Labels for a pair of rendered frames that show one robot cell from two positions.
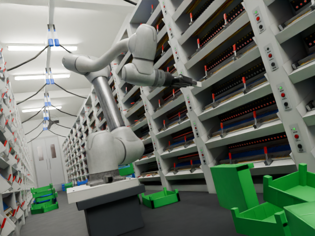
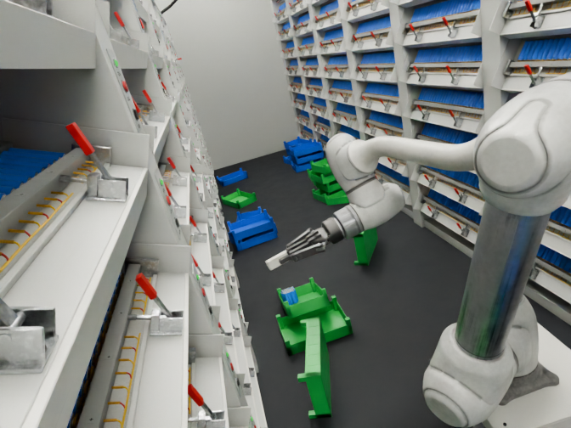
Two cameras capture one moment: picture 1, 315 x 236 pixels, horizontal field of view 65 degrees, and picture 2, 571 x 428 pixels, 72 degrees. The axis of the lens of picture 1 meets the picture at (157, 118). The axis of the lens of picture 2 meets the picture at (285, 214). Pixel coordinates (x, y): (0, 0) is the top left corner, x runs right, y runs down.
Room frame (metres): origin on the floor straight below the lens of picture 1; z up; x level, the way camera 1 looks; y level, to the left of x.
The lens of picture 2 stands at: (2.24, 0.16, 1.22)
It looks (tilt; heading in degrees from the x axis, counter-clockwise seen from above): 23 degrees down; 200
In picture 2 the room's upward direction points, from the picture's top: 14 degrees counter-clockwise
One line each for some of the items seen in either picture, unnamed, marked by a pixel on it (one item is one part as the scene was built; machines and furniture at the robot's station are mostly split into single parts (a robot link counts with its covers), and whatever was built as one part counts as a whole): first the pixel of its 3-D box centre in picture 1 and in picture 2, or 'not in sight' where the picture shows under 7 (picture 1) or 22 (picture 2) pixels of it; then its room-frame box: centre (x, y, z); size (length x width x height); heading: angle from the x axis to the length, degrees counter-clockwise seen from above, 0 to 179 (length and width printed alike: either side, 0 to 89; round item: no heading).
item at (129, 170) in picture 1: (112, 172); not in sight; (2.01, 0.45, 0.28); 0.30 x 0.20 x 0.08; 110
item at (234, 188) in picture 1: (234, 186); (314, 364); (1.18, -0.27, 0.10); 0.30 x 0.08 x 0.20; 11
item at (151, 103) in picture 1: (154, 101); not in sight; (2.37, -0.01, 0.86); 0.20 x 0.09 x 1.73; 118
